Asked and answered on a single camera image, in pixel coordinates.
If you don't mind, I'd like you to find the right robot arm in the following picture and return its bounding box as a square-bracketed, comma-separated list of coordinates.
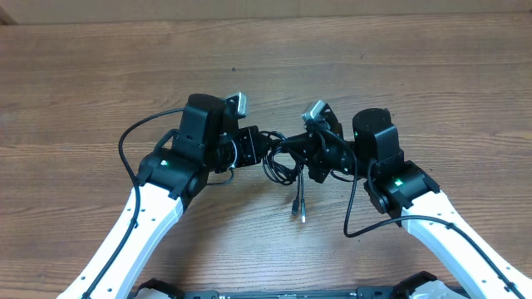
[279, 100, 531, 298]

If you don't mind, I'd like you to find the black usb cable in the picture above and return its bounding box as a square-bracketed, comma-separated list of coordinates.
[259, 130, 308, 224]

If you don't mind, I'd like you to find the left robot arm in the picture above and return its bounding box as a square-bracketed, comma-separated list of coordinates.
[60, 92, 263, 298]

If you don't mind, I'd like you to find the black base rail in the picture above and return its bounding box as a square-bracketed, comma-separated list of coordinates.
[132, 272, 466, 299]

